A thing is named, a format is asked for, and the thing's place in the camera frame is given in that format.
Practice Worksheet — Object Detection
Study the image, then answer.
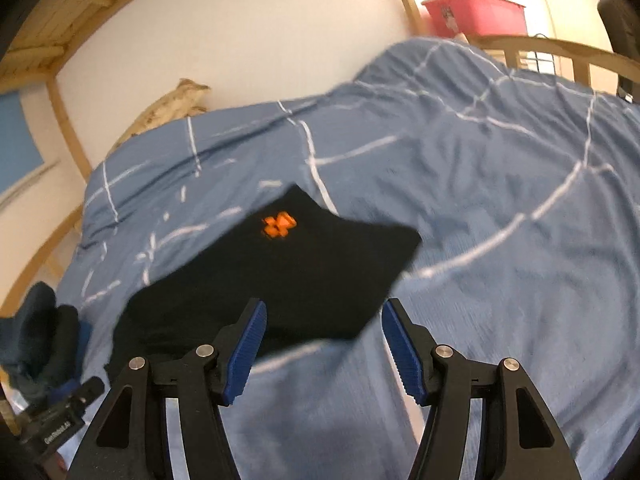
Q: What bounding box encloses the dark folded clothes pile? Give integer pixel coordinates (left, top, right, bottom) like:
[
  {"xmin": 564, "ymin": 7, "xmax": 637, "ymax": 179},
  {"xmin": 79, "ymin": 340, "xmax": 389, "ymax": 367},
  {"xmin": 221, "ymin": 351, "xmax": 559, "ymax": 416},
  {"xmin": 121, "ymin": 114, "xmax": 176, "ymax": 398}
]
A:
[{"xmin": 1, "ymin": 282, "xmax": 80, "ymax": 404}]

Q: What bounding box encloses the red storage box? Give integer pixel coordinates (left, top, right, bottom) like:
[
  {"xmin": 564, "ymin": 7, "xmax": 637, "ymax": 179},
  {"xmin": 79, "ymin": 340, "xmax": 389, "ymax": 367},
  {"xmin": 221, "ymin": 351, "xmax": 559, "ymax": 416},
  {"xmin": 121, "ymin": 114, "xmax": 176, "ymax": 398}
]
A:
[{"xmin": 421, "ymin": 0, "xmax": 528, "ymax": 38}]

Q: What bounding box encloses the black pants orange logo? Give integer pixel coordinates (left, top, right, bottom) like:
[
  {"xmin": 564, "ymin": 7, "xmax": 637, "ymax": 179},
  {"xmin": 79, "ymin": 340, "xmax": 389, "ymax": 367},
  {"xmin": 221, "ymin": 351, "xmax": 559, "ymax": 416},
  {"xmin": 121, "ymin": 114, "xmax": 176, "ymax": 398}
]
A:
[{"xmin": 105, "ymin": 186, "xmax": 421, "ymax": 379}]

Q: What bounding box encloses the beige patterned pillow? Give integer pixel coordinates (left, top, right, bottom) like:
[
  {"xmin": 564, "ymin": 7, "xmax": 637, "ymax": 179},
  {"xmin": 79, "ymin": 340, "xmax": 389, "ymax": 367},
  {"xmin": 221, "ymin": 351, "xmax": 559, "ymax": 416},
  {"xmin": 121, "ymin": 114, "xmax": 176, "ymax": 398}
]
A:
[{"xmin": 107, "ymin": 78, "xmax": 212, "ymax": 155}]

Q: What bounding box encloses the black wire rack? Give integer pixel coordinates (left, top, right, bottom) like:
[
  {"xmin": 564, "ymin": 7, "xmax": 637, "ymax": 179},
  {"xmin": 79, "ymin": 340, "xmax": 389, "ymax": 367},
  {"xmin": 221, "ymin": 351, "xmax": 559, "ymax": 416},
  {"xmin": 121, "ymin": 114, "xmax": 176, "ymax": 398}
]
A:
[{"xmin": 518, "ymin": 51, "xmax": 556, "ymax": 75}]

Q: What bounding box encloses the person's hand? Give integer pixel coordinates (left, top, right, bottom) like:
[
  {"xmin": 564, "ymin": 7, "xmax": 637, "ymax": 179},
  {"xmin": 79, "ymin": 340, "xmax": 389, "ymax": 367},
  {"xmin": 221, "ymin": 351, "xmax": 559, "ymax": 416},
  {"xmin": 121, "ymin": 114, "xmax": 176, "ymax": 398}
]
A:
[{"xmin": 53, "ymin": 453, "xmax": 68, "ymax": 474}]

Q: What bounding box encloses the blue window blind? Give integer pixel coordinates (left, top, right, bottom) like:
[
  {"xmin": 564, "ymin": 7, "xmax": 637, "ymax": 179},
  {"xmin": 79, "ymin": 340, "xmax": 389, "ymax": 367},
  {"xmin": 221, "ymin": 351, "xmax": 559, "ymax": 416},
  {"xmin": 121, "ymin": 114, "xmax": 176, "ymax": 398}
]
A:
[{"xmin": 0, "ymin": 92, "xmax": 43, "ymax": 193}]

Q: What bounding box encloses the wooden bunk bed frame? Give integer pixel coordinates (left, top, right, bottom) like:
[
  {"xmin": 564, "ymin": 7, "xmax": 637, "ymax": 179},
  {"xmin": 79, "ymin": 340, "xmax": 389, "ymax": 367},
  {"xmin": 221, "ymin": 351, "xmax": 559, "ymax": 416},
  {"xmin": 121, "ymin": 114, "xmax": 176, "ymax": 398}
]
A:
[{"xmin": 0, "ymin": 0, "xmax": 640, "ymax": 319}]

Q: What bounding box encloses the blue checked duvet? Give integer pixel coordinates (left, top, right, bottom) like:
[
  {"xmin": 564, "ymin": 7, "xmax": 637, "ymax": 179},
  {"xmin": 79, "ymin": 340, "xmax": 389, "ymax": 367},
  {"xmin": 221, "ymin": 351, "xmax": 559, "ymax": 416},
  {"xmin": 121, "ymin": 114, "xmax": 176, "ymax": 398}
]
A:
[{"xmin": 58, "ymin": 38, "xmax": 639, "ymax": 479}]

